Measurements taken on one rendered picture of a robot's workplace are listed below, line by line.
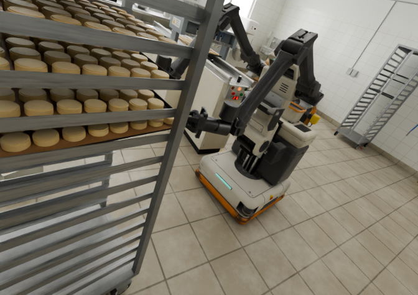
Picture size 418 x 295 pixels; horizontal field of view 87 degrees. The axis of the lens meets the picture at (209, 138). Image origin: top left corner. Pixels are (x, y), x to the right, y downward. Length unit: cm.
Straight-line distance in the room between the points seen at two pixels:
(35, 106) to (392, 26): 583
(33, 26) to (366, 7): 610
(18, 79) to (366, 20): 604
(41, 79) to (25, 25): 9
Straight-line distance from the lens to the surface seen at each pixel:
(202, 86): 229
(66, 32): 49
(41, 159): 61
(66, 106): 60
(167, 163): 75
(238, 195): 174
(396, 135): 558
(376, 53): 588
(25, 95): 64
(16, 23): 48
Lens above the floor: 135
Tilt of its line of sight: 29 degrees down
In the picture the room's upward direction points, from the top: 21 degrees clockwise
